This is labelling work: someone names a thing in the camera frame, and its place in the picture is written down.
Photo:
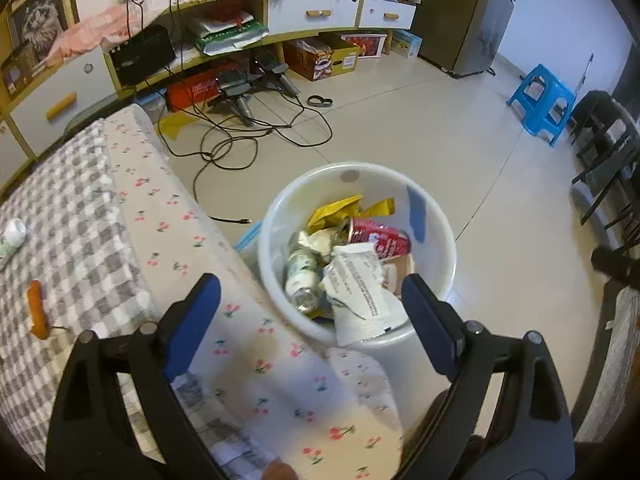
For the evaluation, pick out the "pink cloth on cabinet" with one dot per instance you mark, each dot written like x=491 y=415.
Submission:
x=109 y=28

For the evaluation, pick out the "black device on shelf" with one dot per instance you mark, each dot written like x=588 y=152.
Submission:
x=142 y=55

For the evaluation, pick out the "yellow white tv cabinet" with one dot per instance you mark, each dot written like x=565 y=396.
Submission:
x=33 y=121

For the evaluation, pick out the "black chair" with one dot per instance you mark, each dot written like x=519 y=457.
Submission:
x=616 y=167

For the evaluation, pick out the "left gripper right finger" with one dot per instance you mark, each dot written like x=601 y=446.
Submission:
x=439 y=328

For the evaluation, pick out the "orange peel piece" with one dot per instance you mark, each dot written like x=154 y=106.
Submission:
x=40 y=327

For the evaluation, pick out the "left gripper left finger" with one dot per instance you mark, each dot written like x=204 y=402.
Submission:
x=184 y=325

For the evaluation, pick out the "printed paper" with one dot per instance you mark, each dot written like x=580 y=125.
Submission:
x=363 y=309

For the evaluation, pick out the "red drink can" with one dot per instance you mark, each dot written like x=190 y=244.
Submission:
x=388 y=241

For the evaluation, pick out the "grey checkered table cloth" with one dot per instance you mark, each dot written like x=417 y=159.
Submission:
x=114 y=239

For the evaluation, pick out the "framed cat picture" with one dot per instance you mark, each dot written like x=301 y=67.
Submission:
x=33 y=26

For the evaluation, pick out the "grey refrigerator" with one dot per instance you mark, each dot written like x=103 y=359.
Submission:
x=461 y=37

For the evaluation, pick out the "blue plastic stool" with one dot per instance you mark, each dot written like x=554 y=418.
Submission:
x=537 y=112

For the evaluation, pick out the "white plastic bottle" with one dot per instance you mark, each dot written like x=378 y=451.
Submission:
x=13 y=236

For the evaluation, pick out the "cardboard box under cabinet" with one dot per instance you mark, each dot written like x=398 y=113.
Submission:
x=321 y=57

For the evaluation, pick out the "yellow snack wrapper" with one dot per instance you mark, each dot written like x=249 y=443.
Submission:
x=331 y=215

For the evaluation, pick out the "red box under cabinet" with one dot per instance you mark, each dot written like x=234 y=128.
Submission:
x=200 y=87

